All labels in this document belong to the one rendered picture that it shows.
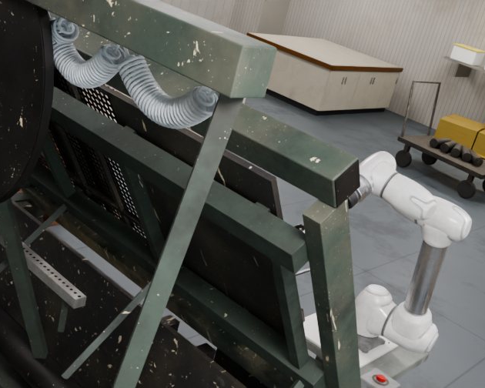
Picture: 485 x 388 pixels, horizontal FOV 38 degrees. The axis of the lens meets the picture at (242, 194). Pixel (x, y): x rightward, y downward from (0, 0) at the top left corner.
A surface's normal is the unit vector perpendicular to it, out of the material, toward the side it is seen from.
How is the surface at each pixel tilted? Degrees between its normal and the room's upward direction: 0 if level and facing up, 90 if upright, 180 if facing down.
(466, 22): 90
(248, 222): 33
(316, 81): 90
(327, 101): 90
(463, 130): 90
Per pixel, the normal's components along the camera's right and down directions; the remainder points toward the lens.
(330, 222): 0.71, 0.41
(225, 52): -0.66, 0.11
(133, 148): -0.15, -0.70
